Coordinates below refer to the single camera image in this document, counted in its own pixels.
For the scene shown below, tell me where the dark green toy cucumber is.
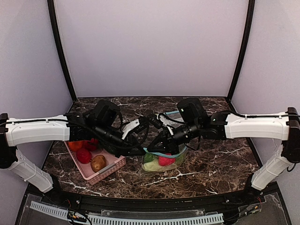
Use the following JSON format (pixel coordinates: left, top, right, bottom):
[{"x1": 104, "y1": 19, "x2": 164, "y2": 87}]
[{"x1": 103, "y1": 144, "x2": 115, "y2": 155}]

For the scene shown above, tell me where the red toy tomato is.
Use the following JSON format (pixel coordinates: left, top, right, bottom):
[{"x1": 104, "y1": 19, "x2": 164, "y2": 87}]
[{"x1": 158, "y1": 156, "x2": 176, "y2": 166}]

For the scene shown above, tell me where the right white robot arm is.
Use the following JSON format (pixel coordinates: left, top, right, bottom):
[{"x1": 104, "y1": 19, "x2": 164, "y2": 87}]
[{"x1": 146, "y1": 97, "x2": 300, "y2": 191}]

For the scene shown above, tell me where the red toy fruit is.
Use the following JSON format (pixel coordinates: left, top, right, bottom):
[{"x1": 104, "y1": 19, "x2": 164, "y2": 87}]
[
  {"x1": 83, "y1": 138, "x2": 98, "y2": 151},
  {"x1": 76, "y1": 148, "x2": 92, "y2": 164}
]

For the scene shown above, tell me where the left black frame post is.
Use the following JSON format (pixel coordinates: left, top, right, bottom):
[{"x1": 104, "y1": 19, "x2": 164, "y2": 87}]
[{"x1": 47, "y1": 0, "x2": 77, "y2": 103}]

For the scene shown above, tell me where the black front rail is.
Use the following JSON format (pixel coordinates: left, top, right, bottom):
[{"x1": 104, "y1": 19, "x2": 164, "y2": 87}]
[{"x1": 42, "y1": 182, "x2": 279, "y2": 214}]

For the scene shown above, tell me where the brown toy potato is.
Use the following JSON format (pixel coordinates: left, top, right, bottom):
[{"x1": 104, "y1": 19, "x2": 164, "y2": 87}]
[{"x1": 90, "y1": 155, "x2": 106, "y2": 173}]

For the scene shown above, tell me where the black frame post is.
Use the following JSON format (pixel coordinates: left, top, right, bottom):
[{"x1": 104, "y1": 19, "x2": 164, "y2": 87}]
[
  {"x1": 226, "y1": 0, "x2": 255, "y2": 103},
  {"x1": 47, "y1": 0, "x2": 77, "y2": 103}
]

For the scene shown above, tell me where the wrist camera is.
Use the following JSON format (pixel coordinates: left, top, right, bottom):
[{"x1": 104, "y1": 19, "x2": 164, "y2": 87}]
[
  {"x1": 122, "y1": 117, "x2": 149, "y2": 140},
  {"x1": 148, "y1": 113, "x2": 179, "y2": 136}
]

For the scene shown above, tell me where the green toy bell pepper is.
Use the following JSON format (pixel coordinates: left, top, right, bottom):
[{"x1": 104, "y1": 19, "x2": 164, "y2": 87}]
[{"x1": 175, "y1": 149, "x2": 188, "y2": 165}]

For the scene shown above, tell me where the white slotted cable duct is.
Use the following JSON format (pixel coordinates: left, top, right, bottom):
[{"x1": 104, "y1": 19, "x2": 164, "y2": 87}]
[{"x1": 30, "y1": 201, "x2": 224, "y2": 225}]

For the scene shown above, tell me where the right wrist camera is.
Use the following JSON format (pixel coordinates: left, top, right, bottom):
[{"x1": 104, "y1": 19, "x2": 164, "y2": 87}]
[{"x1": 148, "y1": 113, "x2": 179, "y2": 136}]

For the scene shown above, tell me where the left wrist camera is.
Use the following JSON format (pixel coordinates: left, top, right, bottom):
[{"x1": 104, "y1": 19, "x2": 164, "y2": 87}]
[{"x1": 122, "y1": 117, "x2": 149, "y2": 140}]

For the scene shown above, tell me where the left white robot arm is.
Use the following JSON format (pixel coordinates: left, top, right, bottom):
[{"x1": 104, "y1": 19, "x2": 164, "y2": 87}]
[{"x1": 0, "y1": 100, "x2": 150, "y2": 194}]

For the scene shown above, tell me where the red toy fruit left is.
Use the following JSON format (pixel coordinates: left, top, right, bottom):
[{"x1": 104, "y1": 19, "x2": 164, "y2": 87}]
[{"x1": 83, "y1": 138, "x2": 98, "y2": 151}]

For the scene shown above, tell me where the red toy fruit front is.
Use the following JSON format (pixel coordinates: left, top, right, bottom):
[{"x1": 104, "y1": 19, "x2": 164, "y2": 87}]
[{"x1": 76, "y1": 148, "x2": 92, "y2": 164}]

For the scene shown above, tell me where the green toy leafy vegetable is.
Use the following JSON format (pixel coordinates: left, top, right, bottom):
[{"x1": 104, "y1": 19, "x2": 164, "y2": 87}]
[{"x1": 143, "y1": 153, "x2": 157, "y2": 164}]

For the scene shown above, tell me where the right black frame post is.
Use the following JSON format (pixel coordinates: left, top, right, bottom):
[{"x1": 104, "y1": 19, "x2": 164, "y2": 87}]
[{"x1": 226, "y1": 0, "x2": 255, "y2": 103}]

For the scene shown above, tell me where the clear zip bag blue zipper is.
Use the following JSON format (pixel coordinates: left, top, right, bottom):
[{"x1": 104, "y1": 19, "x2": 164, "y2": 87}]
[{"x1": 142, "y1": 145, "x2": 188, "y2": 173}]

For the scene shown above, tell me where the orange toy fruit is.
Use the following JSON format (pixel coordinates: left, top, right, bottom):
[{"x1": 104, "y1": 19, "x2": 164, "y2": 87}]
[{"x1": 68, "y1": 141, "x2": 84, "y2": 152}]

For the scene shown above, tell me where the pink perforated plastic basket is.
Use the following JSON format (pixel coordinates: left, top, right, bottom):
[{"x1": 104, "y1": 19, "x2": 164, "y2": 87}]
[{"x1": 64, "y1": 142, "x2": 126, "y2": 185}]

